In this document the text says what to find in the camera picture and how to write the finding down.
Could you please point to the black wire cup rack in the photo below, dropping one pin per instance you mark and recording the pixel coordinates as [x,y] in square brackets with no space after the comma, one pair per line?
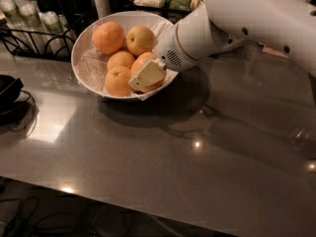
[44,44]

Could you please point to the yellowish orange top right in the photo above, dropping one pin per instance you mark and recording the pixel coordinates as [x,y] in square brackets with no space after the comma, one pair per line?
[140,39]

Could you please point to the clear plastic bowl liner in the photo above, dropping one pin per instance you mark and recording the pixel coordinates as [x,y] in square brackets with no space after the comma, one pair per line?
[89,66]

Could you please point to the orange top left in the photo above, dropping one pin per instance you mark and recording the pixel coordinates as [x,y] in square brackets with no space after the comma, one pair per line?
[108,38]

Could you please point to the wrapped cup stack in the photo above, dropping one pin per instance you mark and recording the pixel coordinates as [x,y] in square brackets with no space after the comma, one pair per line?
[12,13]
[31,16]
[51,21]

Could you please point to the wrapped cup stack left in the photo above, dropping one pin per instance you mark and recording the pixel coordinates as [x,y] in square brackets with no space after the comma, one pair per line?
[12,13]

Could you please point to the white bowl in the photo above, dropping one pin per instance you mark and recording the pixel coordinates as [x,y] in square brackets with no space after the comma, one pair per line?
[85,60]

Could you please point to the orange middle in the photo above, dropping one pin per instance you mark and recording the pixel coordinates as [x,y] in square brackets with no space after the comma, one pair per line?
[120,58]

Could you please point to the wrapped cup stack middle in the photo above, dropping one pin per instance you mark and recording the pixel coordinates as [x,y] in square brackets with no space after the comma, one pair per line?
[31,16]

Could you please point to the orange bottom left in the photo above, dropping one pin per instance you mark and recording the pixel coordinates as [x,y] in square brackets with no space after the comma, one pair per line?
[116,81]

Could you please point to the wrapped cup stack right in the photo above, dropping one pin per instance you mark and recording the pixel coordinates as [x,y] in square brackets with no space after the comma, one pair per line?
[51,21]

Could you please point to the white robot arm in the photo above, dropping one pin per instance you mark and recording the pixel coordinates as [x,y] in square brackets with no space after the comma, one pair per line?
[218,26]

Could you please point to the white paper cup stack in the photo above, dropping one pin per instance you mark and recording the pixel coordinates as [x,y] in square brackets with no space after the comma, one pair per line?
[101,0]

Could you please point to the large orange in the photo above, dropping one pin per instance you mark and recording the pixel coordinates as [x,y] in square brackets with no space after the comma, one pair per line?
[139,61]

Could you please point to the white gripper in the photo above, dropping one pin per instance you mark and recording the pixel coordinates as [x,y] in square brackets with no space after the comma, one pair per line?
[169,51]

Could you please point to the green tea packet stack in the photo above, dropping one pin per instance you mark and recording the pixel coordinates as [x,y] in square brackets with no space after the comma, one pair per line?
[184,5]

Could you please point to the black condiment shelf rack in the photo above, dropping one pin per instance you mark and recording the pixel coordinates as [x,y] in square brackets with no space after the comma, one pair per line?
[164,4]

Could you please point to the black tray with cable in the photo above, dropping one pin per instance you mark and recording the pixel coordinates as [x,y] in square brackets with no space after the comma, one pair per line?
[17,106]

